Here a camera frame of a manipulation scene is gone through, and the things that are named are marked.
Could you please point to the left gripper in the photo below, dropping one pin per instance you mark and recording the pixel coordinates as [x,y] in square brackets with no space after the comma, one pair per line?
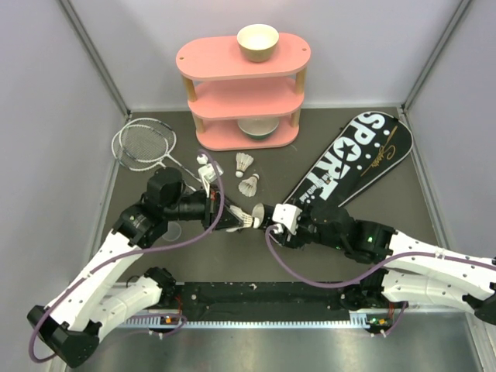
[213,204]

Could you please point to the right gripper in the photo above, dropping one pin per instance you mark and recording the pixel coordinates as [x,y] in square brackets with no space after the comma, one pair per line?
[294,241]

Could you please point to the white shuttlecock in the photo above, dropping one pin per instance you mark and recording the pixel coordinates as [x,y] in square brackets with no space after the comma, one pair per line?
[243,161]
[246,220]
[248,187]

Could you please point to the black shuttlecock tube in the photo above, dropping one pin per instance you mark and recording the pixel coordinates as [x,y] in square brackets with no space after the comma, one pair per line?
[263,213]

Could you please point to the white shuttlecock top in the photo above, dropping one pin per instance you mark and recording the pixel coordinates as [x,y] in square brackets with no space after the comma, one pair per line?
[243,161]

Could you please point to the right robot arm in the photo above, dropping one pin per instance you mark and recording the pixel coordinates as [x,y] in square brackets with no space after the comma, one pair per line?
[403,269]

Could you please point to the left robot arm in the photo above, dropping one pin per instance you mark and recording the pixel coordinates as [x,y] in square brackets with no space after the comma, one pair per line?
[79,318]

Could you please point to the badminton racket upper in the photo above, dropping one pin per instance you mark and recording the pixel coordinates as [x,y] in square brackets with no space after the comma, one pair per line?
[155,135]

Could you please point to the badminton racket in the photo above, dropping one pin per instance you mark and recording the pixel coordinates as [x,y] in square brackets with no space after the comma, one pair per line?
[131,155]
[155,135]

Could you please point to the badminton racket lower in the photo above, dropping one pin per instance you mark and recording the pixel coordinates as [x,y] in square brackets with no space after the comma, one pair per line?
[131,155]

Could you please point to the clear tube lid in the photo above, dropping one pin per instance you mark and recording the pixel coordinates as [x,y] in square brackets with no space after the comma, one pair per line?
[173,232]

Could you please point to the green bowl on bottom shelf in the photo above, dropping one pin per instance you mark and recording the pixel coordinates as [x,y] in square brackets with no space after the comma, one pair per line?
[258,128]

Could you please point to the black racket bag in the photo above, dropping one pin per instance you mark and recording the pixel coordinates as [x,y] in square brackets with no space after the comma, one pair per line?
[369,146]

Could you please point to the pink three-tier shelf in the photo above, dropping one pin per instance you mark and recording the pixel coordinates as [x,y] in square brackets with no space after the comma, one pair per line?
[224,87]

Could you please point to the cream bowl on top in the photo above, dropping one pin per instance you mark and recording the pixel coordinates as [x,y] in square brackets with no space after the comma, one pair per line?
[257,42]

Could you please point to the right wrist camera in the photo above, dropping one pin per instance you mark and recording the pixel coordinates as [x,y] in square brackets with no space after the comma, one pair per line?
[285,218]

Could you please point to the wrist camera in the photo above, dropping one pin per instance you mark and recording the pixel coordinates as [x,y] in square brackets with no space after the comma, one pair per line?
[206,170]
[285,218]

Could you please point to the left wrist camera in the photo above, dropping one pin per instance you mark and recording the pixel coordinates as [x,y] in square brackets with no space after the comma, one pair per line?
[206,170]

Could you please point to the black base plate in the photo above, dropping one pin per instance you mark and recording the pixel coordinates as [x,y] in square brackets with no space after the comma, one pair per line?
[266,302]

